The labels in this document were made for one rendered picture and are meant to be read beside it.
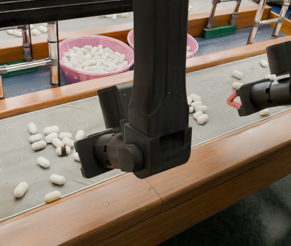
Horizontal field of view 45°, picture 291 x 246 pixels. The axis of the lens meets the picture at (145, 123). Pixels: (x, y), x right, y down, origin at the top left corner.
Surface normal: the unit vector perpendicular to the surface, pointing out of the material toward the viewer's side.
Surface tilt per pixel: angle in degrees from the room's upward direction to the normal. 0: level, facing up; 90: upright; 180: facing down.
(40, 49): 90
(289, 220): 0
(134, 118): 88
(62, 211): 0
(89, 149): 49
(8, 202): 0
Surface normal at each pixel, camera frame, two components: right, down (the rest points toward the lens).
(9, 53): 0.54, 0.57
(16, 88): 0.12, -0.78
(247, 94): 0.49, -0.07
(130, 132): -0.83, 0.22
